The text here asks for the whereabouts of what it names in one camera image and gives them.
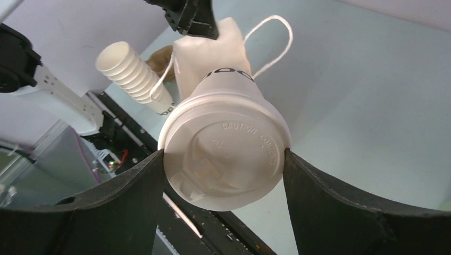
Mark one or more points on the brown pulp cup carrier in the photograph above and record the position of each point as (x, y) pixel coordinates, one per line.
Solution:
(160, 59)

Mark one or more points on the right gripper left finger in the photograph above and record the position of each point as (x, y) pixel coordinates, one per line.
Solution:
(118, 216)

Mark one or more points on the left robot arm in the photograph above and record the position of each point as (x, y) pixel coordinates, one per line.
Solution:
(24, 75)

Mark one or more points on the stack of white paper cups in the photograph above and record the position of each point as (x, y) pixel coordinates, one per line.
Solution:
(123, 66)

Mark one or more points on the single white paper cup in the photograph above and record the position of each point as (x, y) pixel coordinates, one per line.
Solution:
(227, 86)

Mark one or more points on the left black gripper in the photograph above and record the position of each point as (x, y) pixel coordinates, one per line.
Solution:
(190, 17)

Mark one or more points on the brown paper bag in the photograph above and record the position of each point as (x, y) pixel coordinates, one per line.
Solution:
(194, 57)

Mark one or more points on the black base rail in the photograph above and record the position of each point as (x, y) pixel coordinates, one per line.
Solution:
(185, 225)

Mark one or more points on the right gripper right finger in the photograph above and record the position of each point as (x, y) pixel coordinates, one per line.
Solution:
(330, 216)

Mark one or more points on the white plastic cup lid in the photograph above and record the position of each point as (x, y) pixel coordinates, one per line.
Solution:
(245, 143)

